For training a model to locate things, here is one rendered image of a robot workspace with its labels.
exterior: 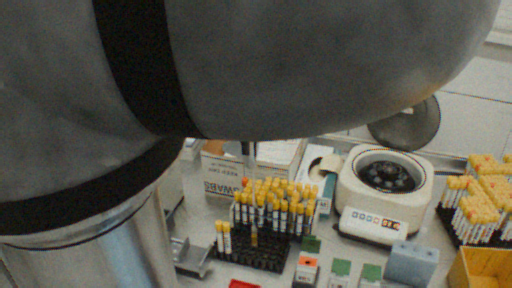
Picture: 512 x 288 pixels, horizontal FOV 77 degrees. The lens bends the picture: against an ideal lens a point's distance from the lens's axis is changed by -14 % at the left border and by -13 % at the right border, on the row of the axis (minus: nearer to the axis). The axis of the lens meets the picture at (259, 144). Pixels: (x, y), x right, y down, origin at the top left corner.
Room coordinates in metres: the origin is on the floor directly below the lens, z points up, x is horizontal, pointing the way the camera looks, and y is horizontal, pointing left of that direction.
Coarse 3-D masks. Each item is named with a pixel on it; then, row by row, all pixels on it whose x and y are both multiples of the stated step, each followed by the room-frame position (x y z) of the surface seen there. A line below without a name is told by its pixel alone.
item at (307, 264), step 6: (306, 252) 0.52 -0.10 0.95; (300, 258) 0.51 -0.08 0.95; (306, 258) 0.51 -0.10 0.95; (312, 258) 0.51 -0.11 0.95; (318, 258) 0.51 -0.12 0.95; (300, 264) 0.49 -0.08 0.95; (306, 264) 0.49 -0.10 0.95; (312, 264) 0.49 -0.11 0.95; (300, 270) 0.48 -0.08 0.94; (306, 270) 0.48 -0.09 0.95; (312, 270) 0.48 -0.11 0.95; (300, 276) 0.48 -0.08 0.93; (306, 276) 0.48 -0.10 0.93; (312, 276) 0.47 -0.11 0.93; (312, 282) 0.47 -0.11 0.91
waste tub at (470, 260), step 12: (468, 252) 0.49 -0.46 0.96; (480, 252) 0.48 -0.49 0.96; (492, 252) 0.48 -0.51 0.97; (504, 252) 0.47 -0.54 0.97; (456, 264) 0.48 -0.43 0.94; (468, 264) 0.49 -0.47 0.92; (480, 264) 0.48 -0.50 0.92; (492, 264) 0.47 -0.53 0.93; (504, 264) 0.46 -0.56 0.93; (456, 276) 0.45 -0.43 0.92; (468, 276) 0.41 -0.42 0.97; (480, 276) 0.48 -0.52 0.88; (492, 276) 0.47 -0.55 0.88; (504, 276) 0.44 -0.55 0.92
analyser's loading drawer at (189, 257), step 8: (168, 232) 0.58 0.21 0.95; (176, 240) 0.58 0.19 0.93; (176, 248) 0.56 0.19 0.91; (184, 248) 0.55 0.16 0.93; (192, 248) 0.57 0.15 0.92; (200, 248) 0.57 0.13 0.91; (208, 248) 0.55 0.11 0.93; (176, 256) 0.52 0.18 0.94; (184, 256) 0.54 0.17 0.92; (192, 256) 0.54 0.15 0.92; (200, 256) 0.54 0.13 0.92; (208, 256) 0.54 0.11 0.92; (176, 264) 0.52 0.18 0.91; (184, 264) 0.52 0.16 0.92; (192, 264) 0.52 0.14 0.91; (200, 264) 0.50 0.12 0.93; (208, 264) 0.53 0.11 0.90; (200, 272) 0.50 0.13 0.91
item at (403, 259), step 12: (396, 240) 0.53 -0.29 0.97; (396, 252) 0.49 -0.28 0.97; (408, 252) 0.49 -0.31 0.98; (420, 252) 0.49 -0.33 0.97; (432, 252) 0.49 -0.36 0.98; (396, 264) 0.49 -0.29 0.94; (408, 264) 0.48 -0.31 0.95; (420, 264) 0.47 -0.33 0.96; (432, 264) 0.46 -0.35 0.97; (384, 276) 0.50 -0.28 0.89; (396, 276) 0.49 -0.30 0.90; (408, 276) 0.48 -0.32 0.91; (420, 276) 0.47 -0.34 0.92
